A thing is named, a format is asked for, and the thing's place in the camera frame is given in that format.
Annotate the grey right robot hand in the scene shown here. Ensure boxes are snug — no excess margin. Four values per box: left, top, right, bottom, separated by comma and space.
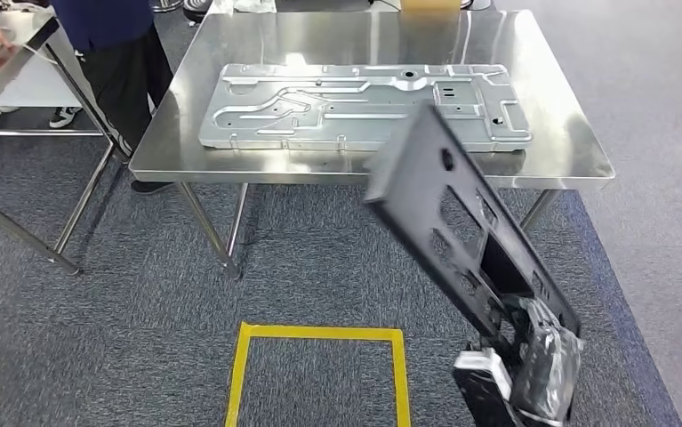
493, 296, 584, 427

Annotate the black plastic frame part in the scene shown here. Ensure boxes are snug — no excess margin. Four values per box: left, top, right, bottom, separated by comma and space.
363, 101, 583, 355

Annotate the steel workbench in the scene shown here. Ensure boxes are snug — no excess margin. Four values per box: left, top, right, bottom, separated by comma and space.
128, 8, 617, 281

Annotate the yellow floor tape square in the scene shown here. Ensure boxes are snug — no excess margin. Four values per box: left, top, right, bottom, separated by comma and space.
224, 321, 413, 427

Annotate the stamped silver metal panel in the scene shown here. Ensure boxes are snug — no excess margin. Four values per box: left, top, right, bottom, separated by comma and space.
197, 62, 534, 155

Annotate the brown cardboard box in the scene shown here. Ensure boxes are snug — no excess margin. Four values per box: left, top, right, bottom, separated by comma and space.
399, 0, 463, 14

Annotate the clear plastic bag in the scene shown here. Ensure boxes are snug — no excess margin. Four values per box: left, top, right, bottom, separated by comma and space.
233, 0, 277, 14

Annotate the white desk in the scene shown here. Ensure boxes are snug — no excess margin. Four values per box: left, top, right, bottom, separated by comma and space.
205, 0, 495, 16

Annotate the round black stanchion base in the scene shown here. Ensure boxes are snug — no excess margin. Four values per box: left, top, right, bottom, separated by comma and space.
182, 0, 213, 23

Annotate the person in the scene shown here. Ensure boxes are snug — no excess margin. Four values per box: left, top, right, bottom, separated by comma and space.
0, 0, 175, 196

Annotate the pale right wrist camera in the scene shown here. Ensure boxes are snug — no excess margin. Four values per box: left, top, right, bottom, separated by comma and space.
451, 346, 525, 427

